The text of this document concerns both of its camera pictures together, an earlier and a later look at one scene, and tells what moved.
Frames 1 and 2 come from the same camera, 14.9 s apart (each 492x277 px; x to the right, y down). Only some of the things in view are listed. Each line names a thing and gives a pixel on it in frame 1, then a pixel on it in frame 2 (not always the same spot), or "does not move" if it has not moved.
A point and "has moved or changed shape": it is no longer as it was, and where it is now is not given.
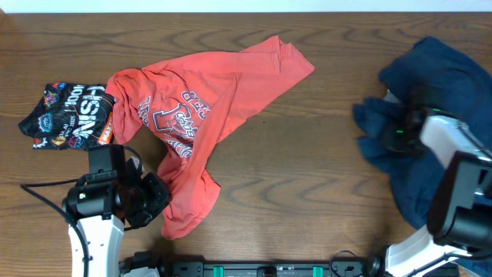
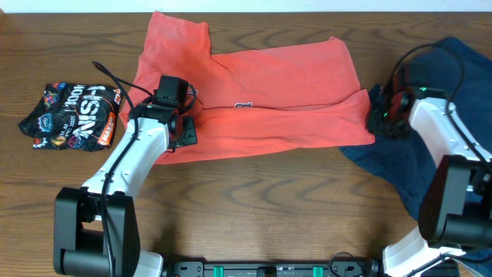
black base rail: [278, 268] does not move
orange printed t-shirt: [177, 108] has moved or changed shape
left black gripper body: [151, 198] to [188, 135]
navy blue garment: [437, 79] has moved or changed shape
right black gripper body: [397, 139] to [383, 121]
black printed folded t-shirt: [71, 117] does not move
